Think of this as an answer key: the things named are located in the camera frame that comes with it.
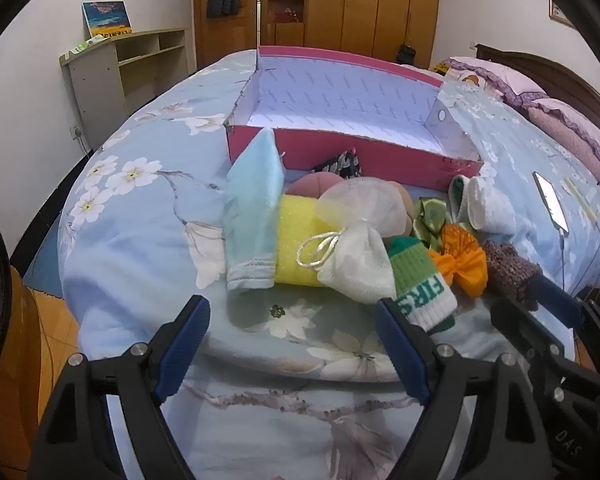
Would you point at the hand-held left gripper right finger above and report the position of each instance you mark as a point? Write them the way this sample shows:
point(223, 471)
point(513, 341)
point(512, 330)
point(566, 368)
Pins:
point(402, 352)

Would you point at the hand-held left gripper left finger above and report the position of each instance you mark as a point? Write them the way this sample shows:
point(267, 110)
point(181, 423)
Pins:
point(185, 347)

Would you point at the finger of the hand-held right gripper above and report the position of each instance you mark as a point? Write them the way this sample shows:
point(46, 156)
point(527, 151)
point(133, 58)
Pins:
point(555, 295)
point(525, 332)

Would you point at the brown knit cloth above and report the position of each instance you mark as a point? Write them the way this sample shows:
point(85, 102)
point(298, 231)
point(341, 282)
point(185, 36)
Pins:
point(510, 272)

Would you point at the green and white sock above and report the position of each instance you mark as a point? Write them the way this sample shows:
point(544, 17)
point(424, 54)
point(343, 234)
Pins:
point(487, 207)
point(422, 287)

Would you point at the orange ribbon bow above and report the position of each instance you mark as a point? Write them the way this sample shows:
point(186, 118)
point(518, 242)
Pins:
point(462, 260)

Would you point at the green satin ribbon bow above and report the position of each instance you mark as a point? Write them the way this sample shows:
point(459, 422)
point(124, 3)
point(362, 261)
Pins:
point(430, 220)

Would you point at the tan makeup sponge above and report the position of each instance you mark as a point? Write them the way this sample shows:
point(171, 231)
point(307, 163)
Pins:
point(407, 210)

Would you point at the yellow sponge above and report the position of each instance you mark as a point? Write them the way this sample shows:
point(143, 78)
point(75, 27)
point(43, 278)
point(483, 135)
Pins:
point(292, 240)

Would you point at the light blue sock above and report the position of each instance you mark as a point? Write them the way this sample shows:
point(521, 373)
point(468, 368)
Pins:
point(252, 210)

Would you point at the translucent white mesh bag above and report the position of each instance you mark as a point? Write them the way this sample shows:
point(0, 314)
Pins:
point(365, 202)

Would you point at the pink makeup sponge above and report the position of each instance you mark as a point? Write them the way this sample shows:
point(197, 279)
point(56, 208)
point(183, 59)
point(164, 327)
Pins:
point(312, 185)

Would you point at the pink cardboard box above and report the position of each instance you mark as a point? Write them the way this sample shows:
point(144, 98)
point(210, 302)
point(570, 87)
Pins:
point(350, 105)

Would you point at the smartphone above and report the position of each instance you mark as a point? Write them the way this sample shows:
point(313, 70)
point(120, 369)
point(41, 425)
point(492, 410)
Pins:
point(551, 202)

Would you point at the white and yellow packet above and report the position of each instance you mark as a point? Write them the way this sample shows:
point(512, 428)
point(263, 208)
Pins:
point(580, 197)

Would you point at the purple ruffled pillow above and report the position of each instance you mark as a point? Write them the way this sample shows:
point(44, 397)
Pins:
point(575, 130)
point(500, 77)

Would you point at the cartoon print pillow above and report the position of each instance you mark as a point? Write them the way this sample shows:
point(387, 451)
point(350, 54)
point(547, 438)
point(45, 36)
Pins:
point(467, 77)

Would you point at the beige shelf desk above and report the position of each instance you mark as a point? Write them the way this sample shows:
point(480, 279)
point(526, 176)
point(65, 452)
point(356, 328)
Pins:
point(100, 85)

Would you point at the black hanging bag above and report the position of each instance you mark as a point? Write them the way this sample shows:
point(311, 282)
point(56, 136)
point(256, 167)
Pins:
point(406, 55)

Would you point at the wooden door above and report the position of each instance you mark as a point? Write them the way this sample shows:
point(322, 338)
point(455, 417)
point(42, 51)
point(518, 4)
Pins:
point(225, 35)

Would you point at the green and white packet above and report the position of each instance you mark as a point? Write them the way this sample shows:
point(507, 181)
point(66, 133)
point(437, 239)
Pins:
point(82, 46)

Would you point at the blue and yellow painting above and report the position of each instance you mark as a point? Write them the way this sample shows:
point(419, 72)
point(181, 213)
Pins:
point(107, 19)

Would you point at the wooden wardrobe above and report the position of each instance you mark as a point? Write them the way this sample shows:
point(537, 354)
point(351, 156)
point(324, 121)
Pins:
point(360, 5)

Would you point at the wall outlet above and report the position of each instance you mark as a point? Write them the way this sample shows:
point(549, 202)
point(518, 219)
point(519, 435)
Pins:
point(76, 133)

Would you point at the framed wall picture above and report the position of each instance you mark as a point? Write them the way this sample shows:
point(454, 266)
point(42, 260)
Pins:
point(560, 12)

